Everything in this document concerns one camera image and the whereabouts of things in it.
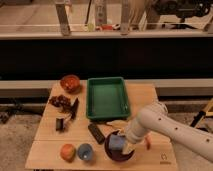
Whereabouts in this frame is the yellow black stand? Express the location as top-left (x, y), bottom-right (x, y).
top-left (190, 97), bottom-right (213, 129)

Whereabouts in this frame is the green plastic tray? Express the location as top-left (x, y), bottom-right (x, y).
top-left (86, 77), bottom-right (130, 121)

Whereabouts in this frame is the orange carrot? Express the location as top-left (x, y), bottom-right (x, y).
top-left (145, 136), bottom-right (151, 150)

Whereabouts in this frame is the dark grapes bunch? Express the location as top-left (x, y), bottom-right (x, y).
top-left (49, 95), bottom-right (71, 108)

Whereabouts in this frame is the purple bowl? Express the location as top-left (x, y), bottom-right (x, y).
top-left (104, 131), bottom-right (134, 162)

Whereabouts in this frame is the blue sponge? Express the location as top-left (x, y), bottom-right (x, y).
top-left (109, 134), bottom-right (125, 150)

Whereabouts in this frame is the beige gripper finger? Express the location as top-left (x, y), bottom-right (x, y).
top-left (122, 142), bottom-right (135, 155)

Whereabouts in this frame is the red-brown bowl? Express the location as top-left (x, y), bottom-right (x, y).
top-left (60, 75), bottom-right (80, 93)

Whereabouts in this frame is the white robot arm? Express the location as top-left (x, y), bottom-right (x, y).
top-left (122, 101), bottom-right (213, 163)

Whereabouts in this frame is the orange red apple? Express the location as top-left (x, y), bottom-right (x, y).
top-left (60, 144), bottom-right (76, 162)

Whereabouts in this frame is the small blue cup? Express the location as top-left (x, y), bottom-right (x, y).
top-left (77, 143), bottom-right (93, 161)

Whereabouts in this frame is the black remote control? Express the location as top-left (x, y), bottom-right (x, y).
top-left (88, 123), bottom-right (105, 144)

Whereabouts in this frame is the person in background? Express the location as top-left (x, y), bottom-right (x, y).
top-left (129, 0), bottom-right (149, 28)

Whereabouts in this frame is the wooden spatula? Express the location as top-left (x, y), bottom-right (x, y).
top-left (107, 120), bottom-right (127, 129)

